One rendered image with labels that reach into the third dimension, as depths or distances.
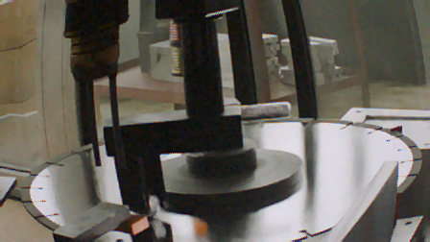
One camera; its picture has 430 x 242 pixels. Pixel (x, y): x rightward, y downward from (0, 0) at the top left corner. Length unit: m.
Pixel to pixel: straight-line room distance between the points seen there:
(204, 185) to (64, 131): 0.65
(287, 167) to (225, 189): 0.05
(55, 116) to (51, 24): 0.14
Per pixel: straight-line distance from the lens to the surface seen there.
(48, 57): 1.41
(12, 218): 1.39
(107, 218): 0.64
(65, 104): 1.40
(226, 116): 0.71
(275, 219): 0.72
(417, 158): 0.80
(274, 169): 0.80
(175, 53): 1.09
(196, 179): 0.79
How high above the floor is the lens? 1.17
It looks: 13 degrees down
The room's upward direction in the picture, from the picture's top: 5 degrees counter-clockwise
